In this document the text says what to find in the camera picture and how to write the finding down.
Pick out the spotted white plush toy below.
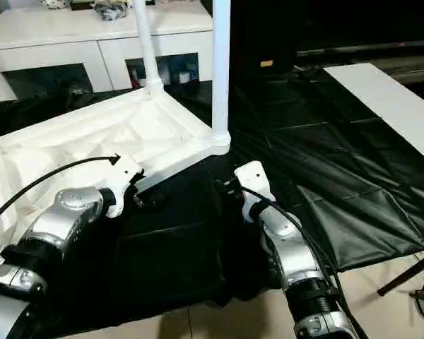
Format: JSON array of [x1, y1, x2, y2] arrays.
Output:
[[43, 0, 71, 11]]

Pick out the dark frame with yellow cards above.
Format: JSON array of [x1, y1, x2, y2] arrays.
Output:
[[68, 0, 136, 12]]

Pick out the white plastic table leg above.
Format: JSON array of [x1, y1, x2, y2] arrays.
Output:
[[210, 0, 233, 148], [132, 0, 165, 99]]

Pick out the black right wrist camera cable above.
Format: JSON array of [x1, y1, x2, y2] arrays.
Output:
[[228, 182, 369, 339]]

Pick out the white plastic table top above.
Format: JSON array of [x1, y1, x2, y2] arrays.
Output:
[[0, 85, 233, 270]]

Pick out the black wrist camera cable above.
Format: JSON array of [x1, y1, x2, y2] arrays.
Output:
[[0, 153, 122, 231], [228, 182, 369, 339]]

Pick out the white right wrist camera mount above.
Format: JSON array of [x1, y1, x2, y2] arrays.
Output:
[[232, 160, 272, 224]]

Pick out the bag of black items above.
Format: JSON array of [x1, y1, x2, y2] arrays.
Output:
[[93, 0, 127, 21]]

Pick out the black plastic mat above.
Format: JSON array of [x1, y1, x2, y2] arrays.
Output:
[[0, 61, 424, 331]]

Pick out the black tripod leg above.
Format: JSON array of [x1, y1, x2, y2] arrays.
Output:
[[376, 248, 424, 297]]

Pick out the white sideboard cabinet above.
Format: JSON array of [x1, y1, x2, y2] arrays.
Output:
[[0, 6, 216, 104]]

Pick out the white flat board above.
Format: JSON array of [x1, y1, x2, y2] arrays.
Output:
[[322, 61, 424, 159]]

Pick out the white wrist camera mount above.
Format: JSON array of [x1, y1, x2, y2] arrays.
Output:
[[232, 160, 272, 224], [105, 153, 146, 219]]

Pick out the black left wrist camera cable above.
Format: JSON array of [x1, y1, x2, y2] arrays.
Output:
[[0, 153, 122, 231]]

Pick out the black low cabinet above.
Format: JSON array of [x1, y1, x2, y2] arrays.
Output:
[[228, 0, 424, 72]]

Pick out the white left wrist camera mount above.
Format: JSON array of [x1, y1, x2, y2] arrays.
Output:
[[105, 153, 146, 219]]

